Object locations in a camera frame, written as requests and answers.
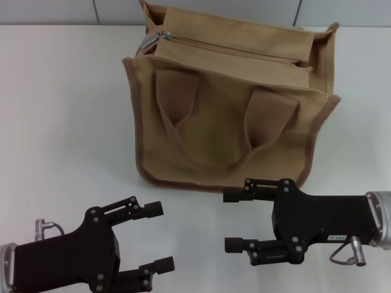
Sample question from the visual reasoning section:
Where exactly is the grey right gripper cable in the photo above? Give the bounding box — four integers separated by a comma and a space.
329, 236, 368, 270

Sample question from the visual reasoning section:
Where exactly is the khaki canvas food bag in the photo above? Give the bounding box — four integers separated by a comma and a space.
121, 0, 342, 192

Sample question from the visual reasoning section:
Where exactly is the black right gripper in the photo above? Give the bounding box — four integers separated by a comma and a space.
222, 178, 372, 267

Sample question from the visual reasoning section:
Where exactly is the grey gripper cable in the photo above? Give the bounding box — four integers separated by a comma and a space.
34, 217, 67, 237
329, 236, 368, 270

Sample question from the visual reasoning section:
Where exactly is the grey left gripper cable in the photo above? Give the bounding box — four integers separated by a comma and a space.
34, 217, 67, 237

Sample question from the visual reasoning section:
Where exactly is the silver metal zipper pull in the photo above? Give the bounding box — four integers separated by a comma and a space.
141, 29, 173, 50

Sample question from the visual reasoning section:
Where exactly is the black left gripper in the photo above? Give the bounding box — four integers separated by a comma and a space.
13, 196, 176, 293

